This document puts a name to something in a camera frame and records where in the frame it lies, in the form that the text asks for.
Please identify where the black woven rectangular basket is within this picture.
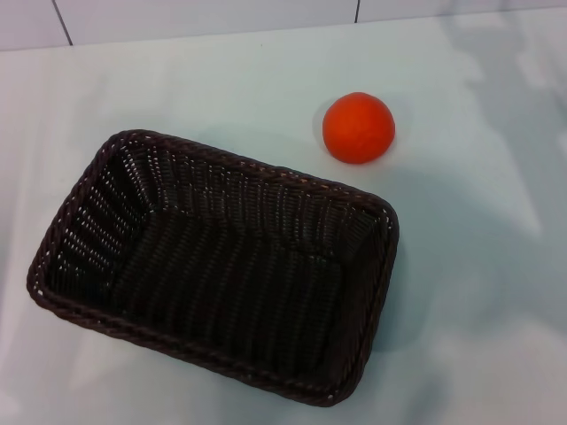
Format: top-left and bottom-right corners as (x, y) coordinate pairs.
(25, 128), (400, 406)

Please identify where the orange-red round fruit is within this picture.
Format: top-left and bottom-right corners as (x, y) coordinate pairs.
(322, 90), (396, 166)

